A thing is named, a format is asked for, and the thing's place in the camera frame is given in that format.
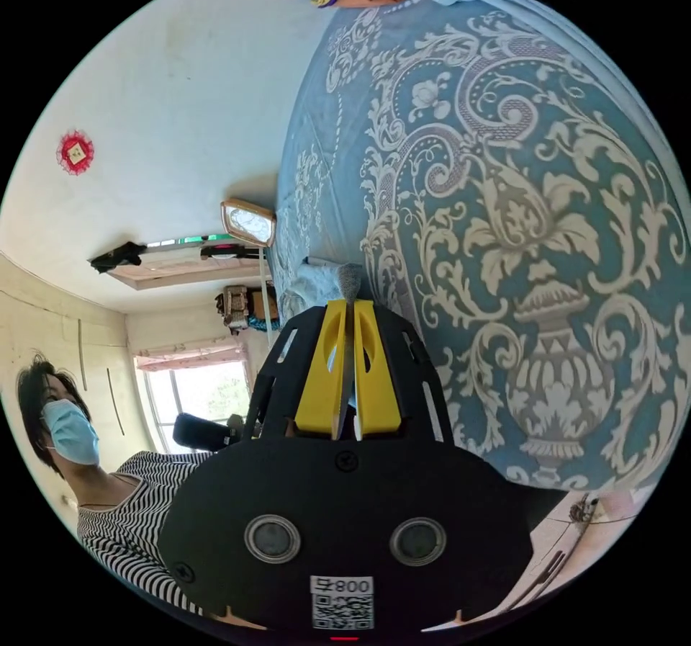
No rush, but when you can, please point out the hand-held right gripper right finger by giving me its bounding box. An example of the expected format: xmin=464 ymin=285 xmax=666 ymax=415
xmin=353 ymin=299 xmax=405 ymax=440

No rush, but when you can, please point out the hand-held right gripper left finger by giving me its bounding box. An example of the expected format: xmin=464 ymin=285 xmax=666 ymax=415
xmin=294 ymin=300 xmax=348 ymax=440

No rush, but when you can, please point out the window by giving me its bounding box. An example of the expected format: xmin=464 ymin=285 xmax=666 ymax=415
xmin=142 ymin=360 xmax=255 ymax=455

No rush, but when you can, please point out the pink curtain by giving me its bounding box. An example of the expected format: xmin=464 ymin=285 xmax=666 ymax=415
xmin=133 ymin=344 xmax=247 ymax=372

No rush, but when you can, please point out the gold-framed clock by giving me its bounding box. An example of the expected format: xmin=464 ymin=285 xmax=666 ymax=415
xmin=220 ymin=198 xmax=278 ymax=249

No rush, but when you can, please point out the person's body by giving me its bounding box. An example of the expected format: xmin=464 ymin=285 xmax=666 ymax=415
xmin=16 ymin=351 xmax=217 ymax=618

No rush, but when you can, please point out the bed with blue ornamented quilt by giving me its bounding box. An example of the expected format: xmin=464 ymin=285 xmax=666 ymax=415
xmin=266 ymin=0 xmax=687 ymax=495

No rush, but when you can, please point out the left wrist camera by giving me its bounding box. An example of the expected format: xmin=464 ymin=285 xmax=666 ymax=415
xmin=171 ymin=412 xmax=234 ymax=454

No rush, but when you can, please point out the red round wall ornament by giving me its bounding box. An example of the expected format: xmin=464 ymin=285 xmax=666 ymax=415
xmin=55 ymin=128 xmax=96 ymax=177

